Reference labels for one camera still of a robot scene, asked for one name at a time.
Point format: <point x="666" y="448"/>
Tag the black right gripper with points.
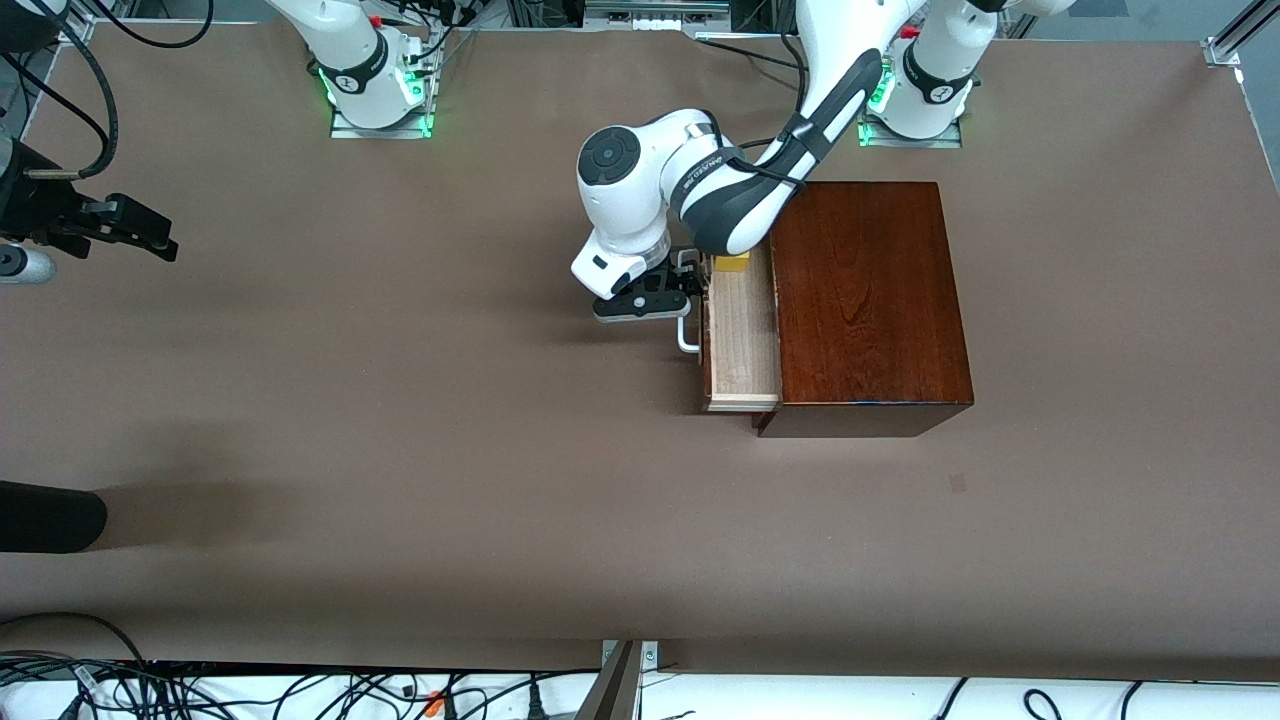
<point x="42" y="212"/>

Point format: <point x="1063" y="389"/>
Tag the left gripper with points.
<point x="686" y="281"/>

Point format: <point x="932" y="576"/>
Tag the yellow block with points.
<point x="732" y="265"/>

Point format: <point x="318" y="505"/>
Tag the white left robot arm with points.
<point x="640" y="210"/>

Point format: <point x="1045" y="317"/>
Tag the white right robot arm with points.
<point x="350" y="40"/>

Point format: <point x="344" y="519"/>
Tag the dark brown wooden cabinet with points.
<point x="870" y="300"/>

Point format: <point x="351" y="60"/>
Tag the white power strip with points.
<point x="655" y="15"/>

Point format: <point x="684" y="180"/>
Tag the black rounded object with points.
<point x="50" y="515"/>

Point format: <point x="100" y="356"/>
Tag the aluminium frame corner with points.
<point x="80" y="30"/>

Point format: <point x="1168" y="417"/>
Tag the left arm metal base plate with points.
<point x="910" y="143"/>

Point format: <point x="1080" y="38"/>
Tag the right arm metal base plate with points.
<point x="380" y="133"/>

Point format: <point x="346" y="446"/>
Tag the metal post bracket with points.
<point x="650" y="655"/>

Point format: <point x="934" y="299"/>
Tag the aluminium profile post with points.
<point x="612" y="690"/>

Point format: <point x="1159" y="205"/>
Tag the metal corner bracket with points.
<point x="1220" y="52"/>

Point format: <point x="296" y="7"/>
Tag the aluminium frame profile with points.
<point x="1250" y="20"/>

